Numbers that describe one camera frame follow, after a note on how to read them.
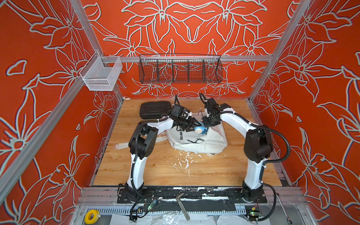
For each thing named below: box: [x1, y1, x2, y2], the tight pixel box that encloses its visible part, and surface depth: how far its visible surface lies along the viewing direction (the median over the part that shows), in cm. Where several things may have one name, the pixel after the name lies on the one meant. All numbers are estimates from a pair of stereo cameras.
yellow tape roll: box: [84, 209, 100, 225], surface depth 69 cm
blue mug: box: [194, 122, 209, 135], surface depth 89 cm
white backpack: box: [114, 124, 228, 156], surface depth 89 cm
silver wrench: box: [276, 192, 293, 225], surface depth 70 cm
